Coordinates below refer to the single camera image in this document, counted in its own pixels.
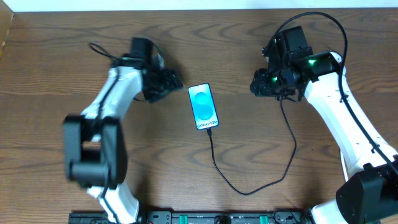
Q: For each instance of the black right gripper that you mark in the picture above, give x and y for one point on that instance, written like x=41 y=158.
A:
x=259 y=86

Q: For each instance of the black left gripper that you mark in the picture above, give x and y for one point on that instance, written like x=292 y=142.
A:
x=165 y=82

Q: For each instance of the blue screen Galaxy smartphone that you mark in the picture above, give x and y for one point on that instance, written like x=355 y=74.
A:
x=203 y=106

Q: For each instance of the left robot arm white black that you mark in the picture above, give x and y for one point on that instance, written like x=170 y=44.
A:
x=95 y=154

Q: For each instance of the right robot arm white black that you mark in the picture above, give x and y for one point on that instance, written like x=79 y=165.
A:
x=370 y=193

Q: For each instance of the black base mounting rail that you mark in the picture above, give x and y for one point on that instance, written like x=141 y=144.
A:
x=168 y=217

